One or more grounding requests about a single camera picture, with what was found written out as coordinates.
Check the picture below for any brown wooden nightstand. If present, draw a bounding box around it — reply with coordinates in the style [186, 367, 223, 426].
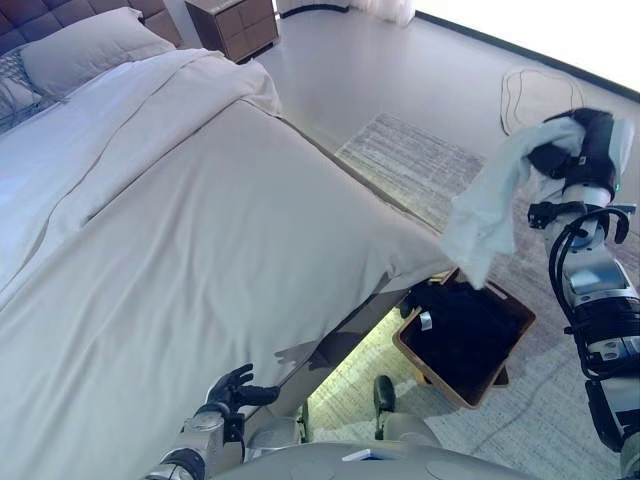
[184, 0, 280, 65]

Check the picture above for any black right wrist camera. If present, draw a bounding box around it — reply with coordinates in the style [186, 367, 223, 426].
[527, 201, 551, 229]

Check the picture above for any beige pillow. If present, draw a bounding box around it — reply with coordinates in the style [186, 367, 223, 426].
[19, 7, 176, 99]

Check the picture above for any grey patterned pillow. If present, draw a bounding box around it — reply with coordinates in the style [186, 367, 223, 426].
[0, 47, 56, 134]

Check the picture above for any black garment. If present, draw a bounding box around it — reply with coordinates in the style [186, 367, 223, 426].
[399, 279, 524, 401]

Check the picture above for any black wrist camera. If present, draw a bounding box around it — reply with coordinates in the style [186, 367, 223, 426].
[224, 414, 246, 444]
[527, 201, 551, 229]

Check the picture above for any silver left robot leg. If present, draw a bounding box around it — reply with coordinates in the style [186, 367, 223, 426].
[244, 399, 311, 449]

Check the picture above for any grey streaked rug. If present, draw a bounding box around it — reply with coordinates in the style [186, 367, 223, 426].
[299, 112, 640, 480]

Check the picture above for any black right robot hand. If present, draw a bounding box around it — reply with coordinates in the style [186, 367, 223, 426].
[527, 107, 619, 194]

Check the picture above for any brown bed frame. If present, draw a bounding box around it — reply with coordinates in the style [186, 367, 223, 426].
[247, 114, 454, 421]

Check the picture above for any brown padded headboard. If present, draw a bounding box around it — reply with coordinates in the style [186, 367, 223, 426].
[0, 0, 184, 56]

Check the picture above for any thin floor cord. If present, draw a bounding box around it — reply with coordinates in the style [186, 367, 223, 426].
[498, 67, 587, 137]

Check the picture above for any white garment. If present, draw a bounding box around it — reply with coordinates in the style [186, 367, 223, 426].
[439, 115, 636, 290]

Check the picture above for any silver right robot leg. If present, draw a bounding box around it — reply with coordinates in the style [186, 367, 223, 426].
[372, 374, 441, 449]

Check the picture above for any grey robot torso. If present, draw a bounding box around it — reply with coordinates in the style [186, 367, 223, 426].
[209, 439, 546, 480]

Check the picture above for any brown wooden laundry basket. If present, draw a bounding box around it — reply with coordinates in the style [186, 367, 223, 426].
[392, 267, 537, 410]

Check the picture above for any white sheer curtain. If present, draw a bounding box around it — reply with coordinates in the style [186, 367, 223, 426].
[347, 0, 416, 26]

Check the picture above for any white bed sheet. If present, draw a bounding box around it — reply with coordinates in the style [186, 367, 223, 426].
[0, 49, 236, 296]

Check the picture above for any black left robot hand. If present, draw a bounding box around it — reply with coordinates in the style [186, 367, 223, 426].
[205, 363, 281, 416]

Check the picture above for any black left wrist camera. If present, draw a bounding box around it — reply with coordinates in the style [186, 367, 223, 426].
[224, 414, 246, 444]

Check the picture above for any silver robot leg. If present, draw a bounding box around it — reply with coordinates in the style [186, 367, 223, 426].
[372, 374, 441, 449]
[244, 399, 311, 449]

